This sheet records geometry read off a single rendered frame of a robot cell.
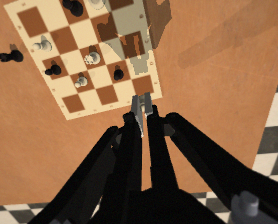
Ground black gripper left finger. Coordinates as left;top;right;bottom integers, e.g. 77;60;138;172
27;95;144;224

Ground white pawn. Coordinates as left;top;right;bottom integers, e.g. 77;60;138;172
139;95;145;112
74;76;88;88
33;40;52;52

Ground white rook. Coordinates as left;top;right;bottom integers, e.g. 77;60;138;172
84;52;101;64

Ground wooden chessboard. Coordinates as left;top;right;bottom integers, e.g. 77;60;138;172
4;0;162;120

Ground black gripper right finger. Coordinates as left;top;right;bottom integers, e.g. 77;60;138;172
144;92;278;224

